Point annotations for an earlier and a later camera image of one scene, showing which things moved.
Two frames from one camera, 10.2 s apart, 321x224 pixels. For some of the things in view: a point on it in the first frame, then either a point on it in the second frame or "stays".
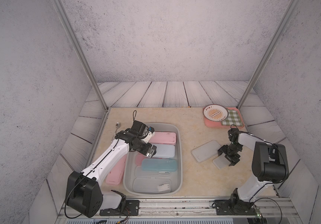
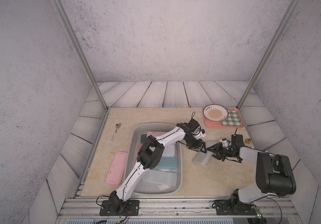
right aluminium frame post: (291, 6) stays
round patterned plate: (215, 112) stays
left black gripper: (151, 152) -> (197, 147)
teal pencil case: (159, 164) stays
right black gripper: (233, 160) -> (217, 150)
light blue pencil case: (164, 150) stays
